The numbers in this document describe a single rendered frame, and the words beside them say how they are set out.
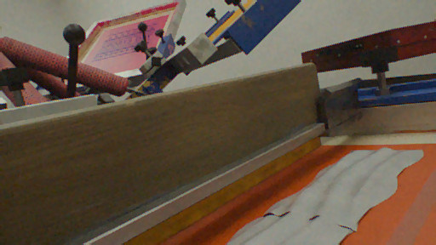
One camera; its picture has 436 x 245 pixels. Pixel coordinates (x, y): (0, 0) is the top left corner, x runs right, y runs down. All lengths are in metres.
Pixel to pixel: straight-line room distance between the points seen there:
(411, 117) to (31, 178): 0.40
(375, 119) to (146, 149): 0.33
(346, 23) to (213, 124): 2.12
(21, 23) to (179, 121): 4.55
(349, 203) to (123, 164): 0.15
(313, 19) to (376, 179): 2.17
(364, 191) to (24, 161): 0.22
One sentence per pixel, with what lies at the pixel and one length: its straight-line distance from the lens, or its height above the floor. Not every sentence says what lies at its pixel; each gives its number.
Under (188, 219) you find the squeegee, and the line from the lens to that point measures 0.26.
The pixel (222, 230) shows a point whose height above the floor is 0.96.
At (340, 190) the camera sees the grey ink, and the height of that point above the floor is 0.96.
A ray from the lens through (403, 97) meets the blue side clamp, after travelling 0.46.
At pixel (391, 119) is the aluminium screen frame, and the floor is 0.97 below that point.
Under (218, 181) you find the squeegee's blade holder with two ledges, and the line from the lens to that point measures 0.25.
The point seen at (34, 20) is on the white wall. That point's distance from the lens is 4.82.
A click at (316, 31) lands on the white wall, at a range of 2.43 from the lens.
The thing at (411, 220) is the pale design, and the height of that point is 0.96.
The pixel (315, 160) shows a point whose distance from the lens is 0.39.
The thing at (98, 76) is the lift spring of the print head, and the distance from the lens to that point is 0.91.
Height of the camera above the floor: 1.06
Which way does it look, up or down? 7 degrees down
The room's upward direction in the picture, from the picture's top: 11 degrees counter-clockwise
